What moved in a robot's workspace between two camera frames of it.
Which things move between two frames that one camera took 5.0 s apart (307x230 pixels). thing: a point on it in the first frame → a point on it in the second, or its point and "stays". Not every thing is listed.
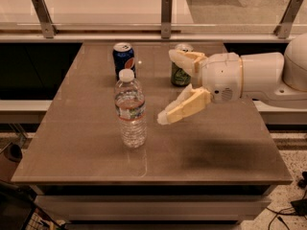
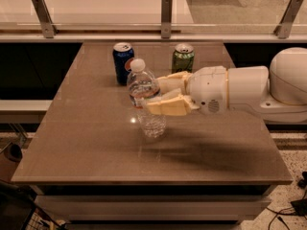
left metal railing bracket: x=49 y=30 stays
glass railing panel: x=137 y=9 stays
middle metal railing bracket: x=166 y=16 stays
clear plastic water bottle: x=130 y=110 → x=143 y=85
